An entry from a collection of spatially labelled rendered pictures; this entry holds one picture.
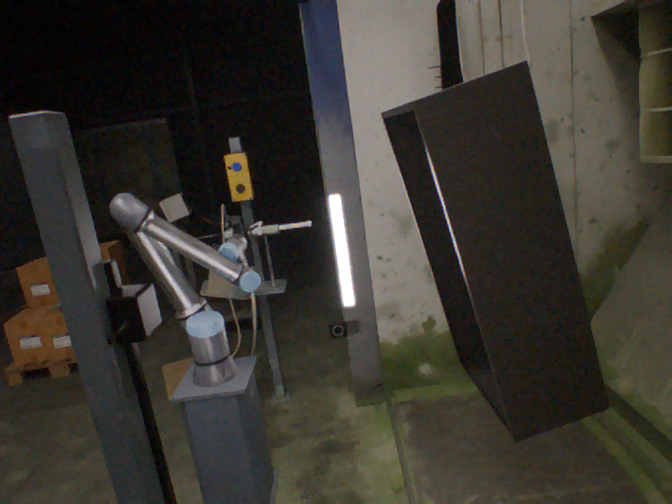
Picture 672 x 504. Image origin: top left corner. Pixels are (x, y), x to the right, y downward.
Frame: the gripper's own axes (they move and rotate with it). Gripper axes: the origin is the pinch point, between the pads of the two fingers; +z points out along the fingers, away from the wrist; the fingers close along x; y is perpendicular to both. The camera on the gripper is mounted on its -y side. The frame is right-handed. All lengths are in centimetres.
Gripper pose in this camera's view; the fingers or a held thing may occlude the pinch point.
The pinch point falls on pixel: (248, 225)
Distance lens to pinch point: 249.2
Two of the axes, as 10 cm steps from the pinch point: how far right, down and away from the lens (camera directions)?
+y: 3.4, 8.9, 3.0
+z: 1.2, -3.6, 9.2
